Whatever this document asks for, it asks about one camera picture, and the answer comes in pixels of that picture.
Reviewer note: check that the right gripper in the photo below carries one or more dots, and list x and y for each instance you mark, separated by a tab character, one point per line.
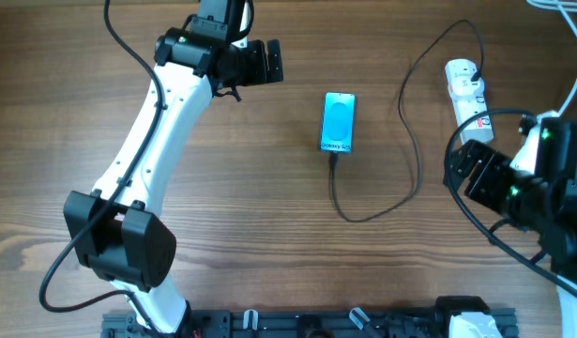
472	170

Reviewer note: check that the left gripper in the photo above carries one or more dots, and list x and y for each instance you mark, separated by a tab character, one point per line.
256	49

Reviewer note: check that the white power strip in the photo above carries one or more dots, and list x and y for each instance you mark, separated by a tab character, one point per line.
481	129

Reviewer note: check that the teal screen smartphone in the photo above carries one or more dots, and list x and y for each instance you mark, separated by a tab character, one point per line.
338	122

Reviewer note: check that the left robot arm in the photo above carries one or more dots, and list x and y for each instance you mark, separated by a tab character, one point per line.
116	229

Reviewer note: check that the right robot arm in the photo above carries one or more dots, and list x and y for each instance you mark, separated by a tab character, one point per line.
534	191

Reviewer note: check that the white USB charger plug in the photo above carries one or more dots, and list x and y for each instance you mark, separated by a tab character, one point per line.
463	88

